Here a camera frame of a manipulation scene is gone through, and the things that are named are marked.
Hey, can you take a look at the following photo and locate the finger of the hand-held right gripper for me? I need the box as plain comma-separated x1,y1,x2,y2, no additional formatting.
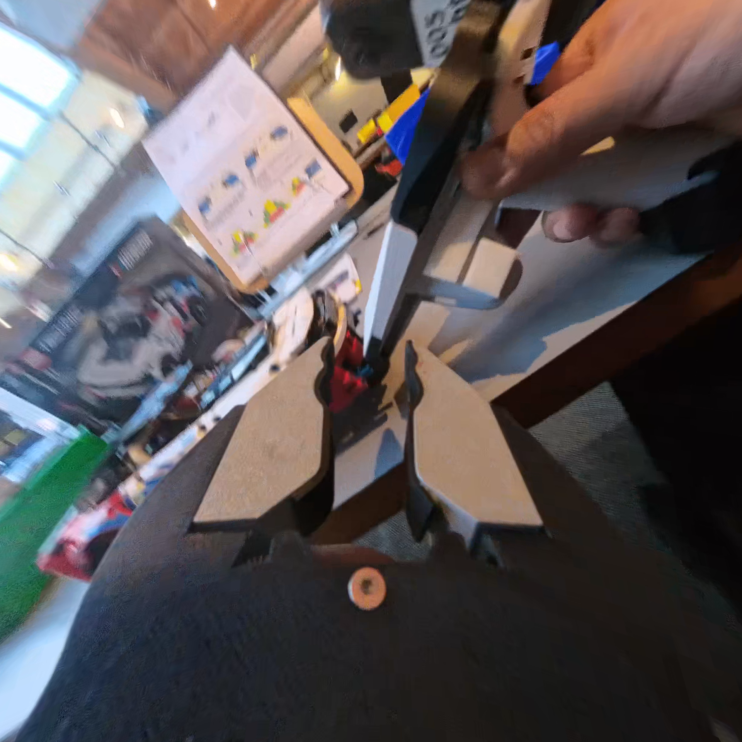
420,238,524,311
362,222,419,360

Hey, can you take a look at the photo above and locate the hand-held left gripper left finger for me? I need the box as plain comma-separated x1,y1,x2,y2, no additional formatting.
191,337,336,566

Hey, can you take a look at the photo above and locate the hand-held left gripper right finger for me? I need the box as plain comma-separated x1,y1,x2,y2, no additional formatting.
403,340,545,566

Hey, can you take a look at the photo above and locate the brick-built toy race car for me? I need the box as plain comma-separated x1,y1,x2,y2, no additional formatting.
35,287,407,580

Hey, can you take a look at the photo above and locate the person's right hand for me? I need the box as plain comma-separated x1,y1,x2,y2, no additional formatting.
461,0,742,245

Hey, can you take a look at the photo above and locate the large blue plastic bin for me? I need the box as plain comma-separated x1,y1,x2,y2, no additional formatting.
385,41,563,166

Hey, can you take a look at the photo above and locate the yellow box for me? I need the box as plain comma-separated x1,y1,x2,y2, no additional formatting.
356,84,421,146

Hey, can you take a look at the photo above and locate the printed paper instruction sheet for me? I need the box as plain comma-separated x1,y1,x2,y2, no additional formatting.
142,49,351,285

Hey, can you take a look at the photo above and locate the race car set box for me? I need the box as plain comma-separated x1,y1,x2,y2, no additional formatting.
0,217,256,430

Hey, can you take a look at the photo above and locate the green plastic bin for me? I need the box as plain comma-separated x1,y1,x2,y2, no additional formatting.
0,432,111,638

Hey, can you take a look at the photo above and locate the large grid window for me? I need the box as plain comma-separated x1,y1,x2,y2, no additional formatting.
0,23,82,175

